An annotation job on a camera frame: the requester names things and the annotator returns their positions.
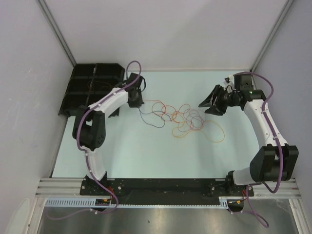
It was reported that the aluminium frame rail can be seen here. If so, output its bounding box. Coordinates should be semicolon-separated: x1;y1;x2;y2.
35;178;301;199

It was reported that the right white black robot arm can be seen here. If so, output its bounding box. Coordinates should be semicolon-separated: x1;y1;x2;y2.
199;72;299;195

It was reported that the black compartment tray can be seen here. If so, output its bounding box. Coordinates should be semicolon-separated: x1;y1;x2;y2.
58;63;125;117

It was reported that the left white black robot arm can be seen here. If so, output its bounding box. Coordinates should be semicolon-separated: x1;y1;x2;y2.
72;73;146;195

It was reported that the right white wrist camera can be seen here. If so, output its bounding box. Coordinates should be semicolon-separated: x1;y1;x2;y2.
224;75;235;93

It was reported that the brown thin cable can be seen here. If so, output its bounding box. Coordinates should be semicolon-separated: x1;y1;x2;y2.
85;80;115;92

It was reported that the pink thin cable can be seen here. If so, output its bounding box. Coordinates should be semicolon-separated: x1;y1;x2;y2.
186;109;205;131

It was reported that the white slotted cable duct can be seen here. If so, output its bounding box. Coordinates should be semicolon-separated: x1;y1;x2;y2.
45;197;228;209

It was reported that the red thin cable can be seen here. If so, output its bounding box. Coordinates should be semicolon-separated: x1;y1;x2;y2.
143;99;193;124

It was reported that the orange thin cable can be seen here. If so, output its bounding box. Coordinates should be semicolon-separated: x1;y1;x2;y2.
172;102;225;143

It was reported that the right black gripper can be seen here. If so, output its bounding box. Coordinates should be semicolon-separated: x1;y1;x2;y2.
198;84;240;116

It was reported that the blue thin cable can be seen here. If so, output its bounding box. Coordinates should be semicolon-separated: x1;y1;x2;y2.
137;107;170;129

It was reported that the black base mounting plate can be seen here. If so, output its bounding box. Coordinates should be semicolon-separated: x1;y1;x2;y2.
79;177;254;207

